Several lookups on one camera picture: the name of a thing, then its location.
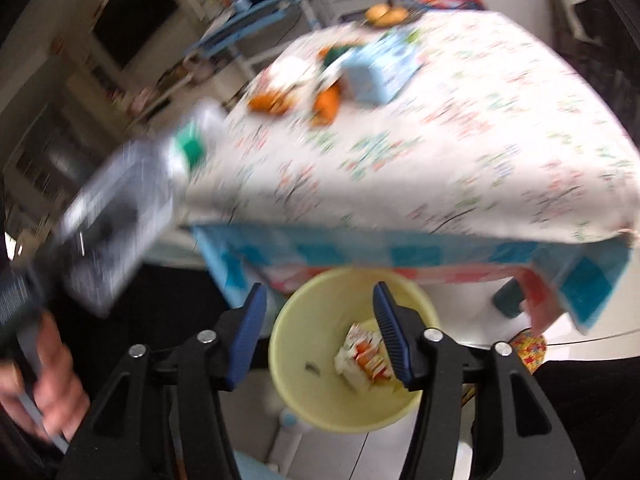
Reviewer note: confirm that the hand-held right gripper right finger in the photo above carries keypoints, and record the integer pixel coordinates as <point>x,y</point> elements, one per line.
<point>392,340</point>

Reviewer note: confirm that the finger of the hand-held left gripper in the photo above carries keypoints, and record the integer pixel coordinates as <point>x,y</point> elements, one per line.
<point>117,216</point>

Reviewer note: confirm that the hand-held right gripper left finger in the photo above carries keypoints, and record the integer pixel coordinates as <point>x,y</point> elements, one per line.
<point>246,345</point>

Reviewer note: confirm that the yellow plastic bin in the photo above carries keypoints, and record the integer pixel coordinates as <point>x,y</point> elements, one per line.
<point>320,400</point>

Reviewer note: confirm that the clear plastic bottle green label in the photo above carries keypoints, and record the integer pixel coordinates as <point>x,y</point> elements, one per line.
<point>192,147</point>

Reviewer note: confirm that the light blue milk carton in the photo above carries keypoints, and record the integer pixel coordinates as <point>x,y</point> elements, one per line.
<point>380,72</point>

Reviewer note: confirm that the person's left hand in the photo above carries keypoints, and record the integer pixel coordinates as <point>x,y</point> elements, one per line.
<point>57,385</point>

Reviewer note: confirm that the orange white snack wrapper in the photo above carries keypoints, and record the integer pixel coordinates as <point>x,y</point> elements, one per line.
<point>362,360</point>

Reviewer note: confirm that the blue checkered cloth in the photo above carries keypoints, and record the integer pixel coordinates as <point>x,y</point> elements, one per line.
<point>350,252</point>

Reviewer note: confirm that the teal stool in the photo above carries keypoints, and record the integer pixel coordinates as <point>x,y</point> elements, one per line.
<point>510,300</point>

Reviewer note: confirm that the floral cushion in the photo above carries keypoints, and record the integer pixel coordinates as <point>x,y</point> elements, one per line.
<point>530,350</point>

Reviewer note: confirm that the floral tablecloth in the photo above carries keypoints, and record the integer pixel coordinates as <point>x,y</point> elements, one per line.
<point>450,150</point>

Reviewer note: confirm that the black television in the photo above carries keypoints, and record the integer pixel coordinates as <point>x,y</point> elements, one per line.
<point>132,15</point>

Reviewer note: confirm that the crumpled white tissue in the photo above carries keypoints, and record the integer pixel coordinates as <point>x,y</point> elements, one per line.
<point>290,71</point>

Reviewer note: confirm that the blue study desk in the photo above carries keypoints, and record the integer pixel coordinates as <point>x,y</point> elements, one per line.
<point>250,25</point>

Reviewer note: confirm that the green wrapper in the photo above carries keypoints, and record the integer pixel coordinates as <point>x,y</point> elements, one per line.
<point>337,56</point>

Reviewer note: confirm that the white appliance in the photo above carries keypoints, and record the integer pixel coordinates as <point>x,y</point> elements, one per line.
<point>355,5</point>

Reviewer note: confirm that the dark woven fruit bowl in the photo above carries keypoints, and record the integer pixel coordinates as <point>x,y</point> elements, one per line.
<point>387,20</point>

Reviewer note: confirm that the yellow mango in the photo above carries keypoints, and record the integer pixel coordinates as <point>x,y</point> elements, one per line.
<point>397,15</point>
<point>377,11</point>

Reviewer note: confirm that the dark wooden chair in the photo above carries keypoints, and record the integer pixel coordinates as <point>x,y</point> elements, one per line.
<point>590,25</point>

